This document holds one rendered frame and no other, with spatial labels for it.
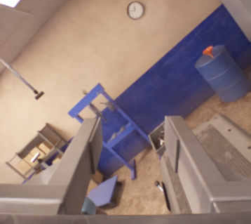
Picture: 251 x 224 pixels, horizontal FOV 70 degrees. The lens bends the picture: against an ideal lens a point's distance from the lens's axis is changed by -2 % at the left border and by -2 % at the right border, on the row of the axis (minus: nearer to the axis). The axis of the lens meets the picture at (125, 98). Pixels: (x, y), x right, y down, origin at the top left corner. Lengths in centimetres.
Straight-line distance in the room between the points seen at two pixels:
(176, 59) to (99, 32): 162
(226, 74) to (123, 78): 190
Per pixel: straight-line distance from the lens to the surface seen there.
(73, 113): 362
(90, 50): 383
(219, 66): 338
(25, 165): 484
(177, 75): 392
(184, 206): 90
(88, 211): 56
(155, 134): 340
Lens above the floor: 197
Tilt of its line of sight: 11 degrees down
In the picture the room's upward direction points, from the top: 44 degrees counter-clockwise
